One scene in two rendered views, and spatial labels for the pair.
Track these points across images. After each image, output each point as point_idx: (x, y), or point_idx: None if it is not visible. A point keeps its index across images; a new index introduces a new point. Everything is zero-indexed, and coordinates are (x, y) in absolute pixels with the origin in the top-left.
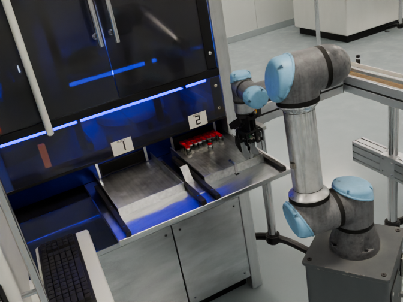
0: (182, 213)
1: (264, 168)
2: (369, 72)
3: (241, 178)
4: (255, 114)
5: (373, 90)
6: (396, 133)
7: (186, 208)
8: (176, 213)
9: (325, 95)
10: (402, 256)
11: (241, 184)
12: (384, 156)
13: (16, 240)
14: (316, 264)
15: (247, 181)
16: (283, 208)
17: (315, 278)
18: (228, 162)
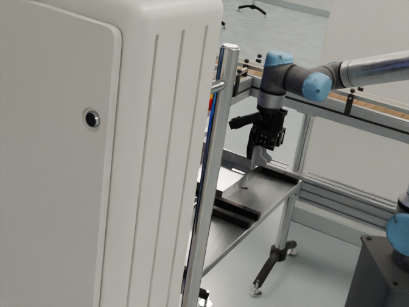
0: (232, 241)
1: (270, 181)
2: None
3: (257, 194)
4: (285, 109)
5: (294, 97)
6: (307, 147)
7: (229, 234)
8: (223, 242)
9: (238, 98)
10: None
11: (265, 201)
12: (290, 173)
13: (195, 289)
14: (407, 288)
15: (268, 197)
16: (396, 222)
17: (398, 306)
18: None
